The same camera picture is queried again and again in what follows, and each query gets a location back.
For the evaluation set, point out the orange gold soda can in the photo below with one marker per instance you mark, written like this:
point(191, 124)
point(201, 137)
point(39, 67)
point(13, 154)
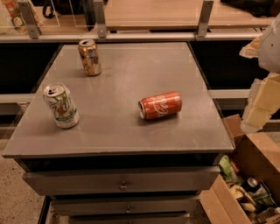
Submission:
point(90, 57)

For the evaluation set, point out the middle grey drawer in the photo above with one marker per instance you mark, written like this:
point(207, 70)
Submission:
point(130, 205)

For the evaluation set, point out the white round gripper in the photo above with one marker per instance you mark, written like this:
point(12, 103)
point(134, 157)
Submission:
point(270, 48)

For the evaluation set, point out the top grey drawer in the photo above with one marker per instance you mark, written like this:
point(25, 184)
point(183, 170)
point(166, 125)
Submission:
point(169, 179)

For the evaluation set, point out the grey drawer cabinet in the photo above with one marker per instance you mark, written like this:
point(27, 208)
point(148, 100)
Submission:
point(111, 133)

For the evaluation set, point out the grey drawer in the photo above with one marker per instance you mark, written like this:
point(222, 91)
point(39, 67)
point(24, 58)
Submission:
point(169, 179)
point(130, 205)

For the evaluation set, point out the cardboard box with trash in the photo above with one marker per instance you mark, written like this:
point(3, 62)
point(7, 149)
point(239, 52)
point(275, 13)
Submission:
point(257, 156)

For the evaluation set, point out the grey metal railing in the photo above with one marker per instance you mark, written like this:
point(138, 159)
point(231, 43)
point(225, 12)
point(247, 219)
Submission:
point(136, 18)

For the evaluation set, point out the snack bag behind glass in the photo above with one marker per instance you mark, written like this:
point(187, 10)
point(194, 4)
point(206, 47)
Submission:
point(11, 18)

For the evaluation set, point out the white green 7up can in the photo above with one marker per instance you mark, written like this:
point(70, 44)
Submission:
point(59, 100)

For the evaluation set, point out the black bag on shelf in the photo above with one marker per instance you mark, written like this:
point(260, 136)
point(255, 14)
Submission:
point(258, 8)

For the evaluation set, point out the red cola can lying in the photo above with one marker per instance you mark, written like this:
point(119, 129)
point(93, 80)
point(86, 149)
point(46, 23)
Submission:
point(160, 105)

